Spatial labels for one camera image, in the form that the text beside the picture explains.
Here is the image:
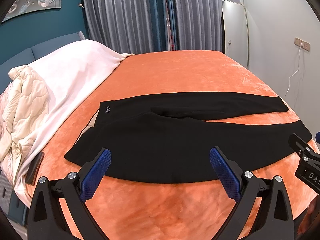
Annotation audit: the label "wall power outlet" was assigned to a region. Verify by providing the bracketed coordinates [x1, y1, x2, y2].
[294, 37, 310, 51]

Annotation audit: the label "white blanket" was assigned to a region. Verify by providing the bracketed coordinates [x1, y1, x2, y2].
[1, 40, 129, 207]

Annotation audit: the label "white charging cable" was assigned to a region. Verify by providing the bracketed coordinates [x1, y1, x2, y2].
[285, 43, 304, 99]

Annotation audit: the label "orange plush bed cover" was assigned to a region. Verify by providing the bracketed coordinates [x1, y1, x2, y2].
[32, 50, 320, 240]

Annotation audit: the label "black pants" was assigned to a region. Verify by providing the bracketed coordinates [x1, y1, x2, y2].
[65, 92, 312, 184]

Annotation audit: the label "person's right hand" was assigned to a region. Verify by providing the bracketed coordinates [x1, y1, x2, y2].
[298, 195, 319, 235]

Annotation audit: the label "blue upholstered headboard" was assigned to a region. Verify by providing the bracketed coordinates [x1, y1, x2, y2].
[0, 31, 86, 93]

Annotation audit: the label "framed wall picture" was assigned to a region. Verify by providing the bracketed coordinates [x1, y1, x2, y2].
[2, 0, 61, 22]

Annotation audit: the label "grey curtains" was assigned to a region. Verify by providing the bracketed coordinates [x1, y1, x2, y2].
[84, 0, 240, 54]

